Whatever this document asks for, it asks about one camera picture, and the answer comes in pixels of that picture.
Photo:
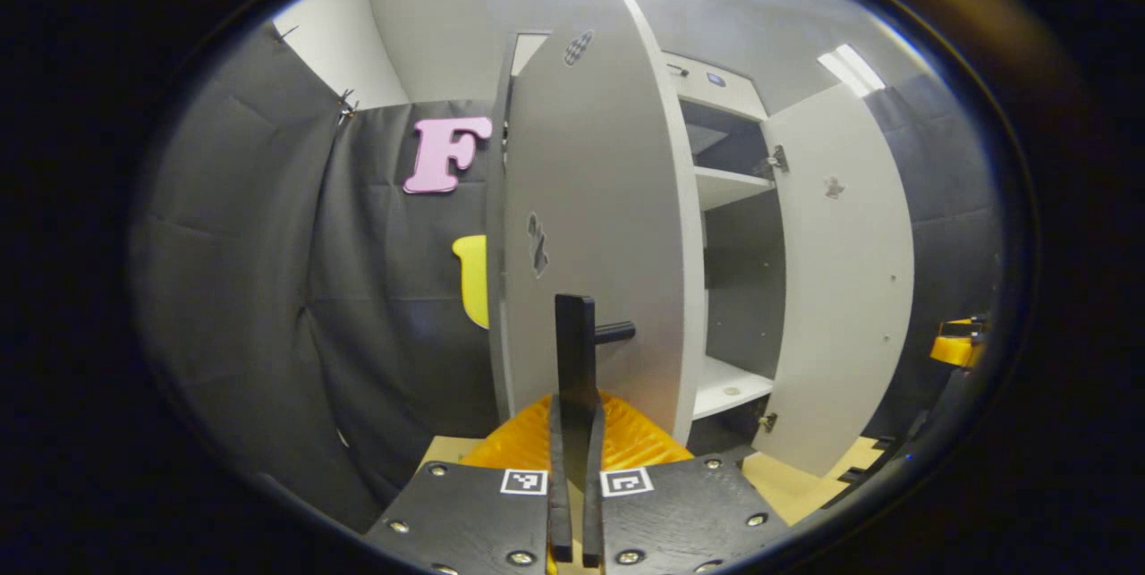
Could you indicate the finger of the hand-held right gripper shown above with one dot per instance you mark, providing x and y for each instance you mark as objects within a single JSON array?
[{"x": 955, "y": 350}]

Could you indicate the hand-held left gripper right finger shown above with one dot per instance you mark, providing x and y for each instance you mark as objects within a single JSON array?
[{"x": 593, "y": 512}]

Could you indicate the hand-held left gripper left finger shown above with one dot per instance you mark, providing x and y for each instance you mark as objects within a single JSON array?
[{"x": 560, "y": 503}]

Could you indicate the white cabinet door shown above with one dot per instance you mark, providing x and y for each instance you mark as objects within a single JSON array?
[
  {"x": 841, "y": 289},
  {"x": 599, "y": 199}
]

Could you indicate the white double-door shoe cabinet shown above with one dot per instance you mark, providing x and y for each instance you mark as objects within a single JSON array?
[{"x": 742, "y": 289}]

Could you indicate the white cabinet shelf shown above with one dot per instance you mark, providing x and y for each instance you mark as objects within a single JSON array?
[
  {"x": 725, "y": 387},
  {"x": 725, "y": 186}
]

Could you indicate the black backdrop cloth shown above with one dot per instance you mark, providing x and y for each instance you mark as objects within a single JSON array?
[
  {"x": 948, "y": 244},
  {"x": 250, "y": 271}
]

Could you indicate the small black table clamp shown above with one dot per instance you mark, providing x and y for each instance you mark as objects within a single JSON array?
[{"x": 863, "y": 466}]

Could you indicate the small ceiling light panel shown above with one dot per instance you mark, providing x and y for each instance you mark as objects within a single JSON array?
[{"x": 850, "y": 70}]

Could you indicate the black cloth clip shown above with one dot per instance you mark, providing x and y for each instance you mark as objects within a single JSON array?
[
  {"x": 288, "y": 32},
  {"x": 347, "y": 105}
]

